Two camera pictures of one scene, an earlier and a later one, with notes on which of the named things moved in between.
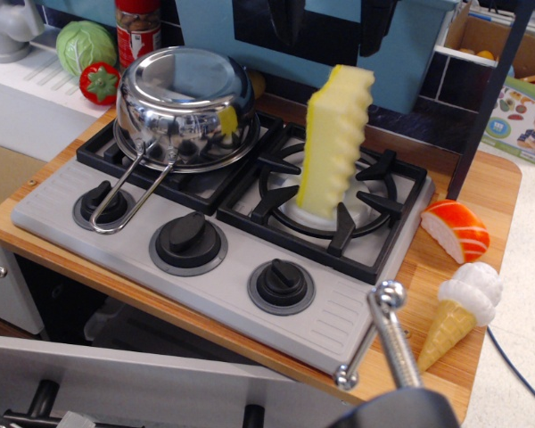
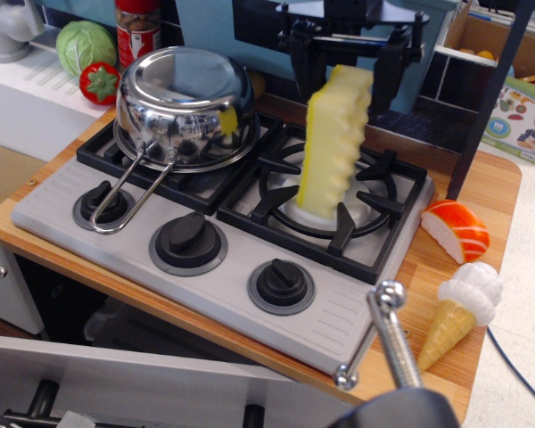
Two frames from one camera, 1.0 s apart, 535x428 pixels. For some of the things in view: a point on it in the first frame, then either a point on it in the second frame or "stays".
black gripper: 376,16 -> 313,28
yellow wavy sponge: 337,114 stays
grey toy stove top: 230,245 stays
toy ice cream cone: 469,298 stays
